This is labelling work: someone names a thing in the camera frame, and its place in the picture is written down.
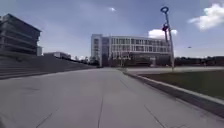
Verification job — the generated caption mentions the low grey building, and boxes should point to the low grey building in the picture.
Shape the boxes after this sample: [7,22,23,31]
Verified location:
[43,51,72,60]

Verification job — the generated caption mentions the dark green lawn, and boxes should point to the dark green lawn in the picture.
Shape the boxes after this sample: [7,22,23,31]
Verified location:
[139,69,224,101]

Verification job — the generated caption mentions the white building with window grid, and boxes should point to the white building with window grid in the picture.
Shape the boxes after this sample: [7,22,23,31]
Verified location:
[90,33,173,68]

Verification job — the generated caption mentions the row of trees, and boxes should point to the row of trees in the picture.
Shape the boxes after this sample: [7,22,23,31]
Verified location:
[173,55,224,67]

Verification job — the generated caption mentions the grey stone kerb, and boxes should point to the grey stone kerb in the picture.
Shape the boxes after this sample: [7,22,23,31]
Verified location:
[121,69,224,118]

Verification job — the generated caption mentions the grey concrete slab pavement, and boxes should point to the grey concrete slab pavement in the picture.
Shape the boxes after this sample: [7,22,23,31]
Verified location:
[0,67,224,128]

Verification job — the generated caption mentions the dark layered building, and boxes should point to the dark layered building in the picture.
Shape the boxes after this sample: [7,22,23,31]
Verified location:
[0,13,43,57]

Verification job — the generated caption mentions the tall lamp pole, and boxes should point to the tall lamp pole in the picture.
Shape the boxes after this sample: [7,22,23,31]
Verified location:
[160,5,176,72]

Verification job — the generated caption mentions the wide grey stone steps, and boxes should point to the wide grey stone steps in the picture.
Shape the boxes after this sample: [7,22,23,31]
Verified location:
[0,54,98,80]

